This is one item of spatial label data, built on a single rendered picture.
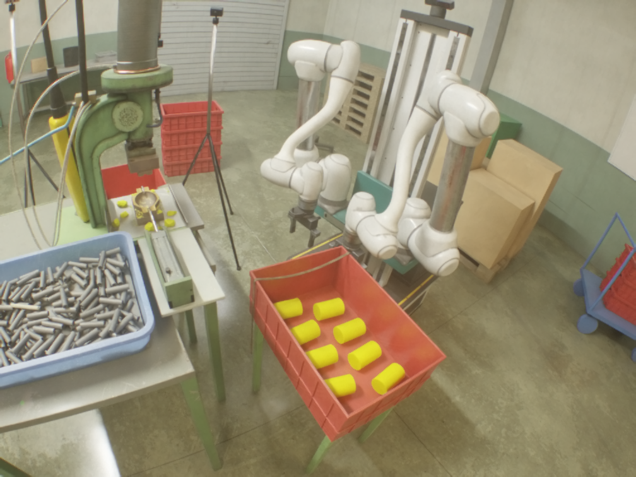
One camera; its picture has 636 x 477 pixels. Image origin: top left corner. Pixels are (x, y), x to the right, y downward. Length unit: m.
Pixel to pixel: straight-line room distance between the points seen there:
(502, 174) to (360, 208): 2.05
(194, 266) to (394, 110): 1.17
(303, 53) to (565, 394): 2.68
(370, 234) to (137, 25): 0.98
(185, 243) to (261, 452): 1.08
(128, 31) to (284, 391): 1.70
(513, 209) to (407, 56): 1.55
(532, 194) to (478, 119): 2.05
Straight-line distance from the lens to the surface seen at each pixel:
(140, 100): 1.02
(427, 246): 1.36
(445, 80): 1.23
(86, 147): 1.08
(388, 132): 1.73
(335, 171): 1.69
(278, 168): 1.48
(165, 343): 0.87
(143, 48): 0.98
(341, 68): 1.47
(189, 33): 6.59
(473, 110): 1.08
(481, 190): 2.83
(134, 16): 0.98
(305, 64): 1.52
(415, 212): 1.47
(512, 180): 3.11
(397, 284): 2.08
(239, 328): 2.07
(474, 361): 2.39
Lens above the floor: 1.66
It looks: 37 degrees down
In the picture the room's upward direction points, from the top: 12 degrees clockwise
